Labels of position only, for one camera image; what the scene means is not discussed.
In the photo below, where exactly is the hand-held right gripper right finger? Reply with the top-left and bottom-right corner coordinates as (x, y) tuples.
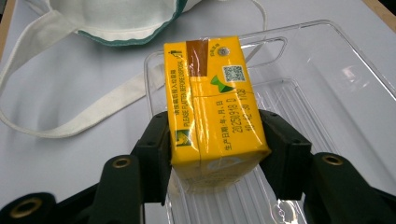
(258, 109), (313, 200)

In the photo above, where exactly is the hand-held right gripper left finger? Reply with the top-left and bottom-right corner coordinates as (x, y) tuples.
(130, 111), (174, 205)

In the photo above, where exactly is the clear plastic tray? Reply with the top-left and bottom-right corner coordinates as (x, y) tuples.
(143, 19), (396, 224)

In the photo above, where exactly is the yellow drink carton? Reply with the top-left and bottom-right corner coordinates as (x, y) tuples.
(163, 35), (272, 192)

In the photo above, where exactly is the white green orange tote bag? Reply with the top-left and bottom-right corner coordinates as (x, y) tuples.
(0, 0), (269, 139)

